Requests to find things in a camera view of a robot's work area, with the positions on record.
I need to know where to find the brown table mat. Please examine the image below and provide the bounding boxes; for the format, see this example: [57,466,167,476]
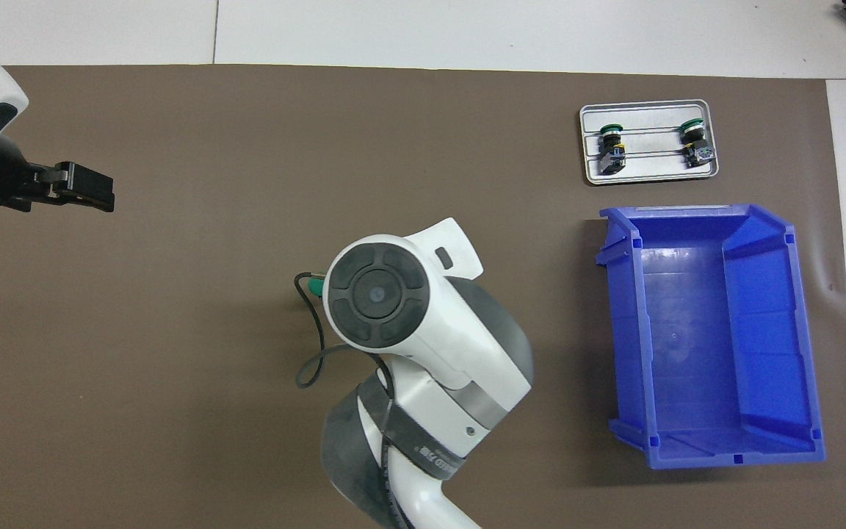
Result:
[0,65,846,529]

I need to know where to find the grey metal tray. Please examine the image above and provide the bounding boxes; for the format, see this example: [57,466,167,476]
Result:
[579,99,720,186]

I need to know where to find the blue plastic storage bin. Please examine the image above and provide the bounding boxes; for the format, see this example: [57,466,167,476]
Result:
[594,204,828,471]

